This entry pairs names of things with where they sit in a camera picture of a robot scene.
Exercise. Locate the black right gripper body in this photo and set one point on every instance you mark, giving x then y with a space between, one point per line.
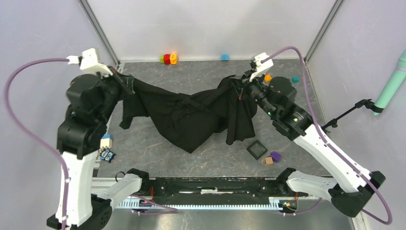
249 88

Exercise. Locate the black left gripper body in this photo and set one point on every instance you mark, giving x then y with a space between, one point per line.
115 87

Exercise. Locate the black garment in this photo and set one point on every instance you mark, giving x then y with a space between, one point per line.
187 121

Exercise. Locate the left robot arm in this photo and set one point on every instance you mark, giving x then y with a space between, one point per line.
92 99

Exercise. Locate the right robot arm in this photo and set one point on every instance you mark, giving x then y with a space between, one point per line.
351 185

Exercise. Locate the orange cube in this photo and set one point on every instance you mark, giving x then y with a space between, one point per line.
267 78

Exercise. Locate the blue round block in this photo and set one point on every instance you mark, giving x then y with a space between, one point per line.
224 57

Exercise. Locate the teal cube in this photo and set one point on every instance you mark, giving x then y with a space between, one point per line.
295 79

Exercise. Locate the blue white block toy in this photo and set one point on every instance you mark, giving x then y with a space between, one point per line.
106 142

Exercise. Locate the red yellow green toy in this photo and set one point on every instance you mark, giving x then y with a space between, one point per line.
169 59

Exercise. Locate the black square tray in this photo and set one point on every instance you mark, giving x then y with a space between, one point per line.
257 149

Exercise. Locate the blue monster card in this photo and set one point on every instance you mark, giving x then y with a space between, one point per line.
106 155

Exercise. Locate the purple cube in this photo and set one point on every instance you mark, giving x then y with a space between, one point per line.
276 157

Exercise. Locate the brown wooden cube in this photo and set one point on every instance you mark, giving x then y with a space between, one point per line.
268 161

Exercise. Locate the black tripod stand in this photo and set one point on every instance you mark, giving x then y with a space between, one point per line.
367 103

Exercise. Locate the mint green tube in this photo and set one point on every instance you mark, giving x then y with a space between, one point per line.
392 85

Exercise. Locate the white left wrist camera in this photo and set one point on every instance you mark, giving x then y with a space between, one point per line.
89 63

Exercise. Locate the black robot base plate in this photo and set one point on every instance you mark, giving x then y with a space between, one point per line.
215 190

